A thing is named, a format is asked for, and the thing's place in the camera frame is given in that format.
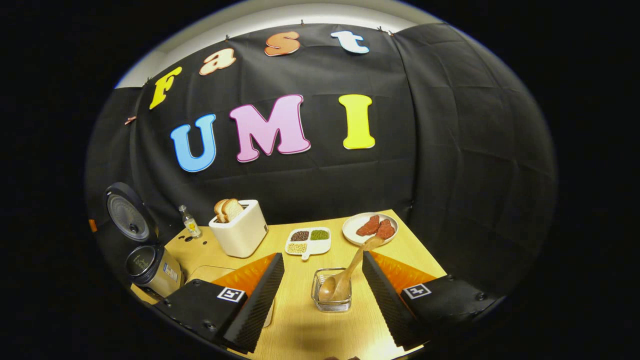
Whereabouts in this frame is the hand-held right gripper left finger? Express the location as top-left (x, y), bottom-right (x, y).
top-left (152, 252), bottom-right (286, 354)

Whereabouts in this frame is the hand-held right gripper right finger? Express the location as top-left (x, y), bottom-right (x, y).
top-left (362, 251), bottom-right (501, 351)

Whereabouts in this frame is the metal wire chopstick holder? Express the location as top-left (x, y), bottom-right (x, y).
top-left (311, 267), bottom-right (353, 313)

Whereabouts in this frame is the wooden spoon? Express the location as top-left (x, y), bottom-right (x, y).
top-left (318, 235), bottom-right (385, 304)

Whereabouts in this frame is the clear plastic rice container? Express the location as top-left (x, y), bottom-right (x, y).
top-left (187, 265), bottom-right (276, 328)

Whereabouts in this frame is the dark grey rice cooker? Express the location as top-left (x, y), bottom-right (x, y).
top-left (95, 182), bottom-right (186, 301)

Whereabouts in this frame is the white toaster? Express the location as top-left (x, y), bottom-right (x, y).
top-left (208, 199), bottom-right (269, 259)

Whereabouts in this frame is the white round plate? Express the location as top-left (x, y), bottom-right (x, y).
top-left (342, 212), bottom-right (399, 247)

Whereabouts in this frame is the white divided bean dish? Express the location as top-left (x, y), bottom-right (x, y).
top-left (284, 227), bottom-right (332, 261)

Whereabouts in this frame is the small clear glass bottle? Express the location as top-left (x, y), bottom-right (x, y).
top-left (178, 204), bottom-right (202, 239)

